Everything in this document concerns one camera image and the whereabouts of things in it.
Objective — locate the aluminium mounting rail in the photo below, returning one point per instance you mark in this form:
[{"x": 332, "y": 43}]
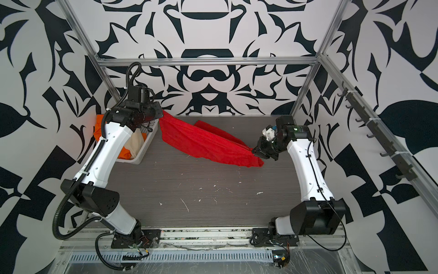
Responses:
[{"x": 198, "y": 238}]

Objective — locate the aluminium frame right post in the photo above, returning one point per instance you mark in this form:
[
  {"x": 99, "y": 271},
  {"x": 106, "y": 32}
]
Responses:
[{"x": 328, "y": 38}]

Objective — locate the beige shorts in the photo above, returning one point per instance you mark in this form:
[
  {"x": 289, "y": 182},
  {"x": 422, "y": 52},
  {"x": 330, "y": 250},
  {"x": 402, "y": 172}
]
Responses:
[{"x": 134, "y": 144}]

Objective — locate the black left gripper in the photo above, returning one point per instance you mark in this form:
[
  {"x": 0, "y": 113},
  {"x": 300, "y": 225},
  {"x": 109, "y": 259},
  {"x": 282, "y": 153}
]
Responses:
[{"x": 158, "y": 112}]

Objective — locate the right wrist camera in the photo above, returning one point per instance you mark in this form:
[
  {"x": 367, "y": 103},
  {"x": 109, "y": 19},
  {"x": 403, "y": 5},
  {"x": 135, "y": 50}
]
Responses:
[{"x": 269, "y": 133}]

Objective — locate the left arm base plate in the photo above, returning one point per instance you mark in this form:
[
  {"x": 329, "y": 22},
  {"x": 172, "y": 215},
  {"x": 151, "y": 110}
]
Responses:
[{"x": 145, "y": 238}]

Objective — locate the aluminium frame right side bar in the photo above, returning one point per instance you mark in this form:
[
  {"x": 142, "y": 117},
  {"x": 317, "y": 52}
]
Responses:
[{"x": 424, "y": 184}]

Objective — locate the red shorts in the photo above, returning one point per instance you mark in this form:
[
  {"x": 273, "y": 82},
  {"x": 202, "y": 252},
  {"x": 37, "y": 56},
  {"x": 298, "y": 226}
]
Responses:
[{"x": 203, "y": 140}]

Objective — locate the aluminium frame post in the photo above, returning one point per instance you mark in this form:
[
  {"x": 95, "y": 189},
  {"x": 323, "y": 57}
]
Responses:
[
  {"x": 328, "y": 38},
  {"x": 79, "y": 30}
]

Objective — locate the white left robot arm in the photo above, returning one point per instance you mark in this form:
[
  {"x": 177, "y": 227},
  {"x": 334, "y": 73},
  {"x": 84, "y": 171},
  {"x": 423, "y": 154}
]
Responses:
[{"x": 87, "y": 190}]

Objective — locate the white slotted cable duct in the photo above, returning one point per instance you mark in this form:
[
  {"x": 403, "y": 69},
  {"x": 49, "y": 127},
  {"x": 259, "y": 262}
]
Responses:
[{"x": 261, "y": 256}]

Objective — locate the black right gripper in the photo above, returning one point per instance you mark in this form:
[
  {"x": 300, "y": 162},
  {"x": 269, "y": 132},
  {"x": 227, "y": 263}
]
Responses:
[{"x": 262, "y": 150}]

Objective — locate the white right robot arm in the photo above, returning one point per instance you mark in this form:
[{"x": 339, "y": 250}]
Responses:
[{"x": 319, "y": 213}]

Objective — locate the white plastic laundry basket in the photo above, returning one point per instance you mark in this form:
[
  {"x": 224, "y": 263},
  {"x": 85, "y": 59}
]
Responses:
[{"x": 149, "y": 131}]

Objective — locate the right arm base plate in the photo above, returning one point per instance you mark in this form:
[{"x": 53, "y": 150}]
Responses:
[{"x": 265, "y": 237}]

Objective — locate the black hook rack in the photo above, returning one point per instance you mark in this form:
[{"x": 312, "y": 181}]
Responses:
[{"x": 381, "y": 133}]

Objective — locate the aluminium frame left post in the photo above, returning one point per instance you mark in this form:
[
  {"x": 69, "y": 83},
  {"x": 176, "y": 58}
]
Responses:
[{"x": 79, "y": 30}]

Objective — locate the aluminium frame horizontal bar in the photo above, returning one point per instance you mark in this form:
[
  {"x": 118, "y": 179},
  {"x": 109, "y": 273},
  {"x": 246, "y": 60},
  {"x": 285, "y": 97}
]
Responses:
[{"x": 213, "y": 61}]

